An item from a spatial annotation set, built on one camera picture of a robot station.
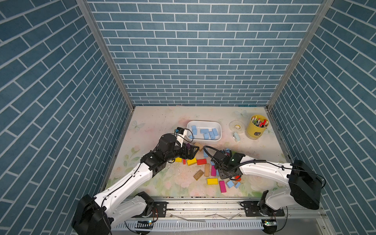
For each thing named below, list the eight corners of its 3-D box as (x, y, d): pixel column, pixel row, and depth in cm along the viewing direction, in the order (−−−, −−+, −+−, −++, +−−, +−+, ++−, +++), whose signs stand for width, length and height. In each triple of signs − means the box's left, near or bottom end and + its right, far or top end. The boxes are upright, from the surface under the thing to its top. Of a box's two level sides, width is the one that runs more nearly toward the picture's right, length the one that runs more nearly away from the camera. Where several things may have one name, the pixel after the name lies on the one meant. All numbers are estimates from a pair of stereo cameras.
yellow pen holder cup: (246, 140, 103) (253, 128, 92) (243, 127, 111) (249, 114, 99) (263, 140, 104) (272, 128, 92) (258, 128, 111) (266, 114, 99)
